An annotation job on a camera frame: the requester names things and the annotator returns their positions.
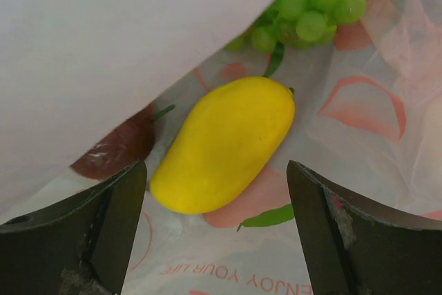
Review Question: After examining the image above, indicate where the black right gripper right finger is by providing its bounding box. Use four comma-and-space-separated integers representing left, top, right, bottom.
287, 161, 441, 295

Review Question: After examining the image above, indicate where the dark purple fake fruit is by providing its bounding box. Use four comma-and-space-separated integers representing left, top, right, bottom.
70, 104, 155, 180

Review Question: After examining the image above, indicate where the pink translucent plastic bag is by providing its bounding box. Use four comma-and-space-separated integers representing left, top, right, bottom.
1, 0, 441, 294

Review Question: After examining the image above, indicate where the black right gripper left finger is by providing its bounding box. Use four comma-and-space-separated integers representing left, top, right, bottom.
1, 160, 147, 295

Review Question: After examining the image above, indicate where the yellow fake mango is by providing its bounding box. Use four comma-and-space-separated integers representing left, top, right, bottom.
150, 76, 296, 215

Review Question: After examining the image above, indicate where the green fake grape bunch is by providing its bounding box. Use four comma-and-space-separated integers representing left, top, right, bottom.
224, 0, 403, 54

